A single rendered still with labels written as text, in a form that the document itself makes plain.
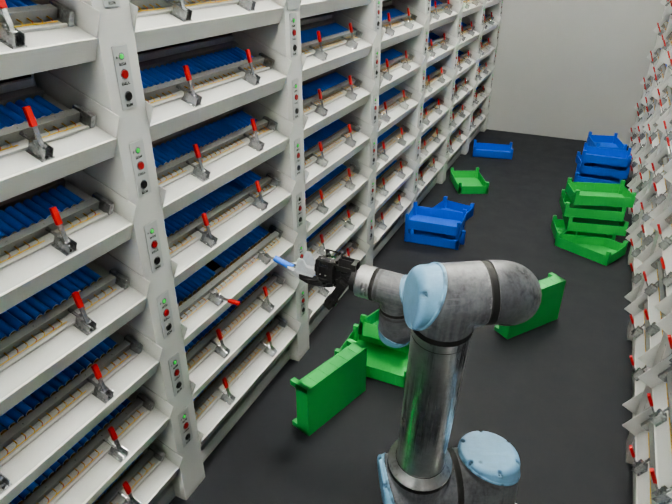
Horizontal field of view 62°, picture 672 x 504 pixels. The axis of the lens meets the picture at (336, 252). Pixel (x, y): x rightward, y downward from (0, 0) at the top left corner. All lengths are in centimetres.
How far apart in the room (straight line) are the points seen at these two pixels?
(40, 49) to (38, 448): 78
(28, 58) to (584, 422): 192
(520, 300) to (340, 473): 103
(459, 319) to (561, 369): 142
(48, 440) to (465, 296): 90
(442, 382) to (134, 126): 81
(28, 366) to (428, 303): 77
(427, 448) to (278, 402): 92
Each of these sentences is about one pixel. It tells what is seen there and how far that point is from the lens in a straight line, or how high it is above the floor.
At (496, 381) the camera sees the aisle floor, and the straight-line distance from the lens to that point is 225.
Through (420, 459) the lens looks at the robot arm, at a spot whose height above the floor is 46.
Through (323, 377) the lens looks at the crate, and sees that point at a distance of 188.
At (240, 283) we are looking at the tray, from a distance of 174.
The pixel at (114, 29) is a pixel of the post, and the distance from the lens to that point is 123.
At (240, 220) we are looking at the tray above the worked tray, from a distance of 169.
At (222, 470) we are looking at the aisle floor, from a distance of 191.
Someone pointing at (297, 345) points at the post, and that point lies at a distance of 221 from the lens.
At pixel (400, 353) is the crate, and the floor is 0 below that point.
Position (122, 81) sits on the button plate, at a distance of 124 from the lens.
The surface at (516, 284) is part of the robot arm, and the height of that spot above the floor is 93.
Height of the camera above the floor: 143
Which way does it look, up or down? 28 degrees down
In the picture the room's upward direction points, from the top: straight up
